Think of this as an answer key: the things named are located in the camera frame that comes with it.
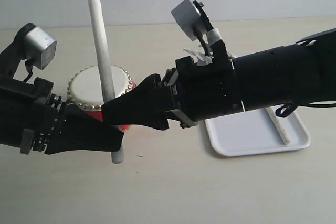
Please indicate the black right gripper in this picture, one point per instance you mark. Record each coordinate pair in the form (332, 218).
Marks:
(199, 93)

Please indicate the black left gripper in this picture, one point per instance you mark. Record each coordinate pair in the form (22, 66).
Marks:
(79, 131)

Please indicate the white drumstick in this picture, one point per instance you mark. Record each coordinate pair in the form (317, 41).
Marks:
(102, 50)
(279, 127)

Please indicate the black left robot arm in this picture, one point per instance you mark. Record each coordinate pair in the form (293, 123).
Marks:
(16, 96)

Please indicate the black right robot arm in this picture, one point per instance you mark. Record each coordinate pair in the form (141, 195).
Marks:
(301, 74)

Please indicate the small red drum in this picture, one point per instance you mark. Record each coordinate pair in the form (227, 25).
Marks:
(84, 89)

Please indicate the white plastic tray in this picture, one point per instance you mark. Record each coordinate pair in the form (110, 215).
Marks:
(253, 133)

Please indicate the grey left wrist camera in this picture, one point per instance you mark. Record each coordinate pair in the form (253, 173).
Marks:
(36, 45)

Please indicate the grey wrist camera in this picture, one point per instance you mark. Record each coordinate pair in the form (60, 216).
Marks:
(190, 15)
(36, 45)

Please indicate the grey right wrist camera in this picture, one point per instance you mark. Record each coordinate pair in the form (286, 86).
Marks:
(190, 15)

